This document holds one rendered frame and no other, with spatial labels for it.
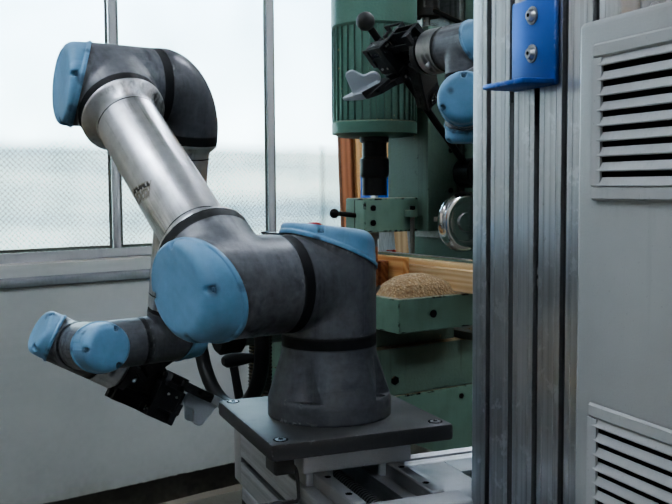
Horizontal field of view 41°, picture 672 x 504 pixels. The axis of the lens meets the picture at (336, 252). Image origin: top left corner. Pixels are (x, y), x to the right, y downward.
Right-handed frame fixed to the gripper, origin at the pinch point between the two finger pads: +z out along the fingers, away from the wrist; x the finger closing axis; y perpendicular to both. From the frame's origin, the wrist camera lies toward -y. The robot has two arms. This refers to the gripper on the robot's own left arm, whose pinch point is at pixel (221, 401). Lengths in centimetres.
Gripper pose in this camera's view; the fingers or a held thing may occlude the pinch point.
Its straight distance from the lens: 164.0
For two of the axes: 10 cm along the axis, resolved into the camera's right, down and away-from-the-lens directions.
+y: -4.1, 8.9, -2.1
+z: 7.3, 4.6, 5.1
